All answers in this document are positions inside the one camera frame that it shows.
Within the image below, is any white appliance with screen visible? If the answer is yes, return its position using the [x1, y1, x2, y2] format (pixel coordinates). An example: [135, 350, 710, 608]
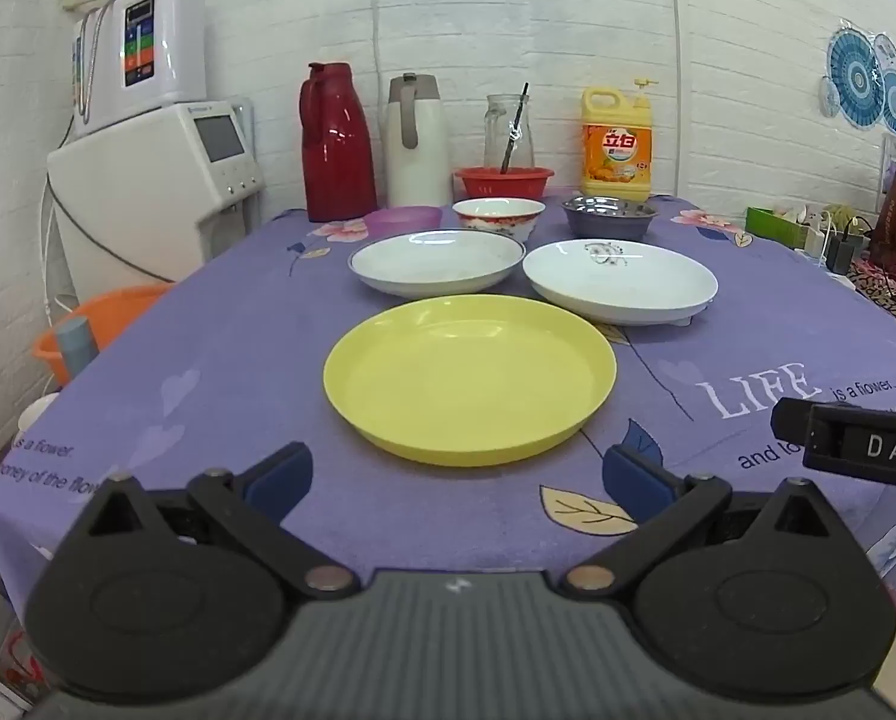
[47, 97, 265, 305]

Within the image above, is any black charger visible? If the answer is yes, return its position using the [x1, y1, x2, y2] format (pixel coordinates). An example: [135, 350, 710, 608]
[825, 231, 865, 275]

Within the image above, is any purple floral tablecloth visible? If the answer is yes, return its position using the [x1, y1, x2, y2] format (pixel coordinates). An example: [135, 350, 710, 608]
[0, 195, 896, 616]

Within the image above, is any orange plastic basin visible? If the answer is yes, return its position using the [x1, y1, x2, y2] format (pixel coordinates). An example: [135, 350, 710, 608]
[32, 283, 175, 383]

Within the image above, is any white plate with flower print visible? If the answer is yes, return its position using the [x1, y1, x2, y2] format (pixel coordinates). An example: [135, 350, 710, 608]
[523, 238, 719, 327]

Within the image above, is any green box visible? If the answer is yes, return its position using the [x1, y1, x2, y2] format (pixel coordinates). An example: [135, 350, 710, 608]
[745, 206, 809, 250]

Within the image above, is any yellow detergent bottle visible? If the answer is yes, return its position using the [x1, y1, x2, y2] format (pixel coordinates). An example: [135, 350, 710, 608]
[581, 77, 659, 201]

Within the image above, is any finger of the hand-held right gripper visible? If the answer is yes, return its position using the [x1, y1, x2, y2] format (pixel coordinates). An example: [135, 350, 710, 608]
[770, 397, 816, 458]

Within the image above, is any grey-blue cup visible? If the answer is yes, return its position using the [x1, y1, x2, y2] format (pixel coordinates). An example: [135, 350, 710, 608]
[54, 316, 100, 380]

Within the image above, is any yellow plastic plate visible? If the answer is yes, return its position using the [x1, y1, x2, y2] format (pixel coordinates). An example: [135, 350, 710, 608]
[323, 294, 618, 466]

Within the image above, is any white wall pipe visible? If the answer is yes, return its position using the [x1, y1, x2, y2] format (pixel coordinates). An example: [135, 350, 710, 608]
[669, 0, 685, 196]

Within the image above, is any white plate with blue rim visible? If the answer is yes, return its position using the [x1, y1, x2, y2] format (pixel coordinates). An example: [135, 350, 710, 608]
[348, 229, 525, 299]

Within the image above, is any white ceramic bowl red pattern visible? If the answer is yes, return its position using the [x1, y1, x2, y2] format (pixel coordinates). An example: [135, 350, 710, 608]
[452, 196, 546, 245]

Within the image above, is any large blue fan wall decoration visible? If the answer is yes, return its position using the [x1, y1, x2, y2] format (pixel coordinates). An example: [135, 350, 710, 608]
[826, 26, 885, 128]

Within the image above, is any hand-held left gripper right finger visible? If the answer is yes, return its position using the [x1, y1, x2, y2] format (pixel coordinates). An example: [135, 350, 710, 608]
[560, 444, 831, 602]

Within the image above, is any purple plastic bowl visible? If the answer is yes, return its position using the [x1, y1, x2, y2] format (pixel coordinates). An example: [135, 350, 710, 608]
[363, 205, 444, 242]

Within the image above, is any red plastic basin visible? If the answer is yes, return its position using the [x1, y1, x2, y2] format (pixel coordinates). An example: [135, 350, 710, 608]
[454, 166, 555, 202]

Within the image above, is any white thermos jug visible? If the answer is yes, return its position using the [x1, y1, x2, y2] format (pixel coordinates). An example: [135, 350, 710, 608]
[385, 73, 451, 209]

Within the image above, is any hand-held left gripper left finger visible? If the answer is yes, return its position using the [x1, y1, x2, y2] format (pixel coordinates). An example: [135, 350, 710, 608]
[80, 441, 363, 601]

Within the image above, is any stainless steel bowl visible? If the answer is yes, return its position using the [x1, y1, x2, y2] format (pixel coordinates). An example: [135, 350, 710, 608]
[562, 195, 659, 242]

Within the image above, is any white water purifier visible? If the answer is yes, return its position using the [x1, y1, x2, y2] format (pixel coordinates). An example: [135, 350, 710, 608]
[71, 0, 208, 137]

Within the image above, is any red thermos jug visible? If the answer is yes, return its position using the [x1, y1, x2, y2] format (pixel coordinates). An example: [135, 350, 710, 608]
[299, 61, 378, 223]

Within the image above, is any clear glass pitcher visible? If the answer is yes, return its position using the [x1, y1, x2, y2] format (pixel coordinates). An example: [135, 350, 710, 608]
[483, 94, 535, 170]

